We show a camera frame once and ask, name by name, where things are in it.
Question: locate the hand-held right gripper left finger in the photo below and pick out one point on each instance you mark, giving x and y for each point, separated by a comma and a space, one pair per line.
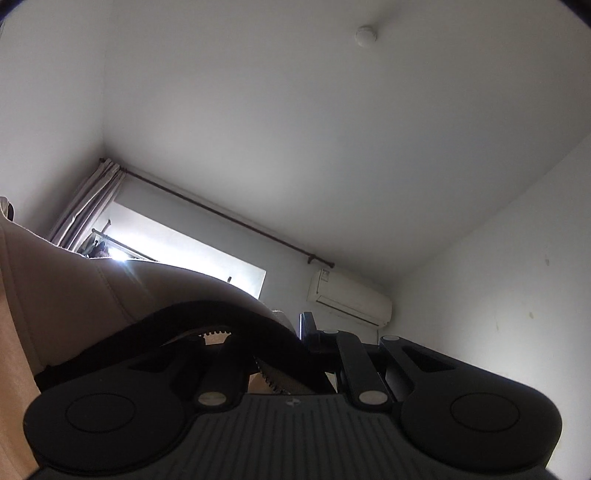
221, 369

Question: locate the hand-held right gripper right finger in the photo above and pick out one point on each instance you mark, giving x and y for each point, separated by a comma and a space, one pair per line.
306, 335

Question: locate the beige zip jacket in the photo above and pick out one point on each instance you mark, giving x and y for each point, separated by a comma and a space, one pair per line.
92, 295

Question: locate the white air conditioner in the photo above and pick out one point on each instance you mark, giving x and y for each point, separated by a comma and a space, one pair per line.
348, 295

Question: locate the dark curtain rod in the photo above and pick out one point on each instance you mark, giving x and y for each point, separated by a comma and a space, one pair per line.
318, 261

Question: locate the barred window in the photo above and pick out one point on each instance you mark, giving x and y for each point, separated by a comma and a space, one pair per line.
184, 251

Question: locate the grey curtain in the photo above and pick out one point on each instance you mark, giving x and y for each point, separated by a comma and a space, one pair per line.
87, 203

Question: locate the white ceiling smoke detector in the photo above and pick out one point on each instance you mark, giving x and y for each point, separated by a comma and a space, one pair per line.
366, 34

